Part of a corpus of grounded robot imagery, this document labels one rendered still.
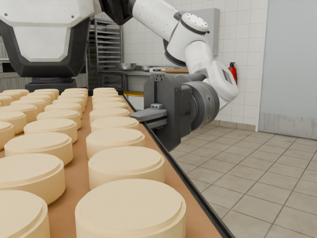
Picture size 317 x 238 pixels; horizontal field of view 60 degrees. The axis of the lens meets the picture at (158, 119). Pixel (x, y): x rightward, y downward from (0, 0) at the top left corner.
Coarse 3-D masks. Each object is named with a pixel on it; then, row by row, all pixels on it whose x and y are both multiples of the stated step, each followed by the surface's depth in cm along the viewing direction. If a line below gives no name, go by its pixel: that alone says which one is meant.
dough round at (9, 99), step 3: (0, 96) 48; (3, 96) 48; (6, 96) 48; (9, 96) 48; (0, 99) 45; (3, 99) 46; (6, 99) 46; (9, 99) 47; (12, 99) 48; (3, 102) 46; (6, 102) 46; (9, 102) 47; (3, 105) 46; (6, 105) 46; (9, 105) 47
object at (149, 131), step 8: (128, 104) 53; (152, 136) 31; (160, 144) 27; (168, 152) 25; (168, 160) 23; (176, 168) 22; (184, 176) 20; (192, 184) 18; (192, 192) 18; (200, 200) 17; (208, 208) 15; (208, 216) 15; (216, 216) 14; (216, 224) 14; (224, 224) 14; (224, 232) 14
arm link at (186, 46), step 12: (180, 24) 72; (180, 36) 73; (192, 36) 72; (204, 36) 73; (168, 48) 77; (180, 48) 74; (192, 48) 69; (204, 48) 69; (180, 60) 76; (192, 60) 66; (204, 60) 64
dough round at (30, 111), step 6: (0, 108) 36; (6, 108) 36; (12, 108) 36; (18, 108) 36; (24, 108) 36; (30, 108) 37; (36, 108) 38; (30, 114) 36; (36, 114) 38; (30, 120) 36
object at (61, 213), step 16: (80, 128) 34; (144, 128) 34; (80, 144) 27; (80, 160) 23; (80, 176) 20; (176, 176) 20; (64, 192) 18; (80, 192) 18; (48, 208) 16; (64, 208) 16; (192, 208) 16; (64, 224) 14; (192, 224) 14; (208, 224) 14
